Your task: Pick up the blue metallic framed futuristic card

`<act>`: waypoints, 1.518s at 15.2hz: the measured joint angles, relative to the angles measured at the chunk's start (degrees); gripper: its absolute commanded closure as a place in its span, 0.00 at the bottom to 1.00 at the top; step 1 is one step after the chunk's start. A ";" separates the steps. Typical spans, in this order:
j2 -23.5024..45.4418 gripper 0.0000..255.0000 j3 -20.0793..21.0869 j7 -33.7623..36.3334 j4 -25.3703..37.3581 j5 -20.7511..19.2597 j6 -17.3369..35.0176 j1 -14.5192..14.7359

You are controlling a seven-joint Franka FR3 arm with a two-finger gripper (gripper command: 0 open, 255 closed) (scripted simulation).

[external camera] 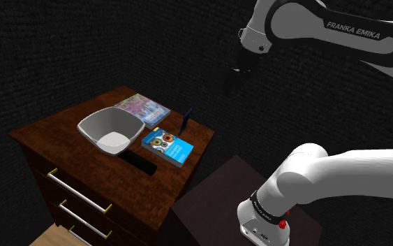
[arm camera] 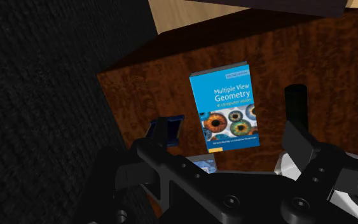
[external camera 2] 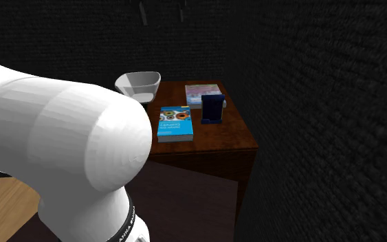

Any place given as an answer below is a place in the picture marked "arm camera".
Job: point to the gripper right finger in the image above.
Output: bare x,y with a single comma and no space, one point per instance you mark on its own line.
321,173

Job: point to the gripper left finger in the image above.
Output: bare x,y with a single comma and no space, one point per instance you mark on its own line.
166,173

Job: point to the grey blue flat box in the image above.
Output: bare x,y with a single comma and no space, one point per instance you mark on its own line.
205,163

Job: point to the dark blue box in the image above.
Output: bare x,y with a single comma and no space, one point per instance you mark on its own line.
175,130

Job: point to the black cylinder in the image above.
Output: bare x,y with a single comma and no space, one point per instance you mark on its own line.
296,102

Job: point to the blue book with eye pictures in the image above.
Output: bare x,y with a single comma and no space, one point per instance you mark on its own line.
225,102

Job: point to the brown wooden table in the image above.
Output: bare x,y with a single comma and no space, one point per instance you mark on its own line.
305,56

